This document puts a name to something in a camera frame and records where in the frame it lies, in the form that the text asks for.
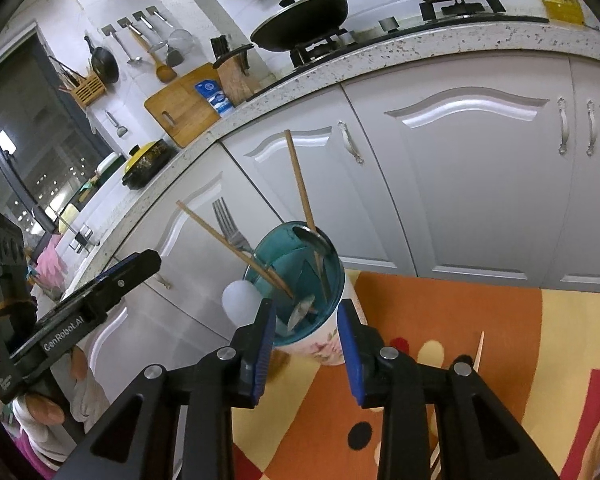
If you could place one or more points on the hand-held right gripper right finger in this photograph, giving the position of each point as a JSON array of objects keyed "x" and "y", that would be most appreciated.
[{"x": 350, "y": 355}]

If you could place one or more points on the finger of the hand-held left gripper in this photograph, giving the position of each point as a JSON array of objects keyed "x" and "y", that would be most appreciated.
[{"x": 130, "y": 270}]

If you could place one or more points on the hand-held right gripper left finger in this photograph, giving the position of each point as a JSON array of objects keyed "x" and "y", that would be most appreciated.
[{"x": 262, "y": 350}]

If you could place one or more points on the white spoon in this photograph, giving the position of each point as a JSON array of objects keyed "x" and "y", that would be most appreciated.
[{"x": 237, "y": 300}]

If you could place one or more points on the light wooden chopstick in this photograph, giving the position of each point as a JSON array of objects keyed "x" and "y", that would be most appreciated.
[
  {"x": 479, "y": 352},
  {"x": 200, "y": 221}
]

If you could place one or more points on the floral cup with teal inside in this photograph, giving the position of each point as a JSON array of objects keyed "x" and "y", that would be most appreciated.
[{"x": 290, "y": 260}]

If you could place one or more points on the metal fork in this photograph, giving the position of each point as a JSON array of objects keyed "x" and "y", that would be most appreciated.
[{"x": 232, "y": 235}]

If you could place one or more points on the large metal spoon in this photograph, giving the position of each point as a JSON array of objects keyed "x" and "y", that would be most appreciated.
[{"x": 310, "y": 235}]

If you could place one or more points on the dark wooden chopstick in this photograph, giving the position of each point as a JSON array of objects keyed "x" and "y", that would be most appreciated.
[{"x": 299, "y": 180}]

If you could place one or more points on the person's left hand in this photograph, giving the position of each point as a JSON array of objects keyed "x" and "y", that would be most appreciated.
[{"x": 92, "y": 395}]

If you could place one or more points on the pink cloth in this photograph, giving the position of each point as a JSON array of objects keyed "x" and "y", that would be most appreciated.
[{"x": 47, "y": 260}]

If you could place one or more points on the yellow lidded black pot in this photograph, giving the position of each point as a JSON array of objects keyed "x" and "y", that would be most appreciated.
[{"x": 145, "y": 162}]

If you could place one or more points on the small metal scoop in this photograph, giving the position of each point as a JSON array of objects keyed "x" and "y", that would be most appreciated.
[{"x": 115, "y": 125}]

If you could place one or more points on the dark kitchen window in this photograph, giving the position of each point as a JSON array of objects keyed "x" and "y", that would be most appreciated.
[{"x": 30, "y": 125}]

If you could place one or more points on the wooden cutting board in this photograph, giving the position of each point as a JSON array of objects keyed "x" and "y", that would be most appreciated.
[{"x": 185, "y": 107}]

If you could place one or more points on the orange yellow printed blanket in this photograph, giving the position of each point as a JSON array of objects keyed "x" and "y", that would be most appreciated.
[{"x": 530, "y": 335}]

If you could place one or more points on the wooden chopstick holder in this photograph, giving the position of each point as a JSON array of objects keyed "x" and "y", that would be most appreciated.
[{"x": 85, "y": 87}]

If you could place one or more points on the blue packet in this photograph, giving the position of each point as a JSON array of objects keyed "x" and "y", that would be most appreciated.
[{"x": 212, "y": 96}]

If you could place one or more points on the small black frying pan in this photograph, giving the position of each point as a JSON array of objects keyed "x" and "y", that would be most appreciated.
[{"x": 102, "y": 62}]

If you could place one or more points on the wooden spatula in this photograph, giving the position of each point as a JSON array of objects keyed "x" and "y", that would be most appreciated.
[{"x": 152, "y": 50}]

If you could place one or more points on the wooden knife block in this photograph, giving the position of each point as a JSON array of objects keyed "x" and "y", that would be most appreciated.
[{"x": 235, "y": 72}]

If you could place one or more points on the metal ladle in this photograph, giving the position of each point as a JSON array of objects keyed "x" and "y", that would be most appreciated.
[{"x": 127, "y": 45}]

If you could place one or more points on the glass lid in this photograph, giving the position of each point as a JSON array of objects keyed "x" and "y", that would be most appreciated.
[{"x": 180, "y": 40}]

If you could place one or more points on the black wok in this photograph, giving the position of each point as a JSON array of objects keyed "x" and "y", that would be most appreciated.
[{"x": 305, "y": 15}]

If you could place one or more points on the black gas stove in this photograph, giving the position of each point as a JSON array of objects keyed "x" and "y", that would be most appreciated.
[{"x": 460, "y": 7}]

